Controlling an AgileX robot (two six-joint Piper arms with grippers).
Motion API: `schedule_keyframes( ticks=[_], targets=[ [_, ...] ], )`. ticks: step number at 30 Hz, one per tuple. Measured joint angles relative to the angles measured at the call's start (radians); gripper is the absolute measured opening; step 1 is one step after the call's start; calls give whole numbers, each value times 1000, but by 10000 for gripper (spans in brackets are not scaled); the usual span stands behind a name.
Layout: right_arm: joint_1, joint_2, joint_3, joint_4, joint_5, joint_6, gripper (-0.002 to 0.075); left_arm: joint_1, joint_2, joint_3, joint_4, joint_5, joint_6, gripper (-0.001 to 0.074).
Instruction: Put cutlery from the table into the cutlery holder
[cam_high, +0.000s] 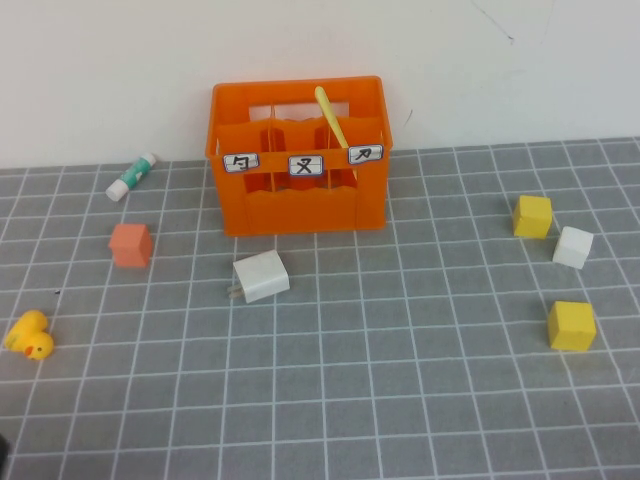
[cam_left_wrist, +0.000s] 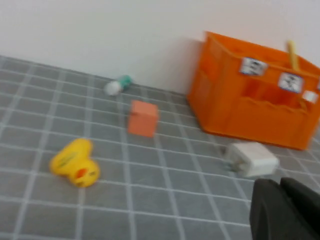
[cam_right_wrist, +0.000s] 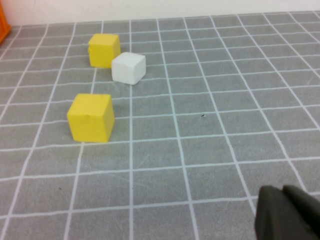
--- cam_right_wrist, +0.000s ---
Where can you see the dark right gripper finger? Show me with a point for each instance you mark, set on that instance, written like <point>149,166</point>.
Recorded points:
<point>287,217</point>

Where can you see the orange plastic cutlery crate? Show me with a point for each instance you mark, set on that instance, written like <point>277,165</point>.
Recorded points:
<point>3,27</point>

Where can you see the grey grid tablecloth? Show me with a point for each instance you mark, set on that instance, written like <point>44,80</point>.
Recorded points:
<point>187,150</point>

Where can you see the white cube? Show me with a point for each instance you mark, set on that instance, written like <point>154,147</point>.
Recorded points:
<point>127,68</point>

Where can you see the yellow cube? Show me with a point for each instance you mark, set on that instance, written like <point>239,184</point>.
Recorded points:
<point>90,120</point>
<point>102,51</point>

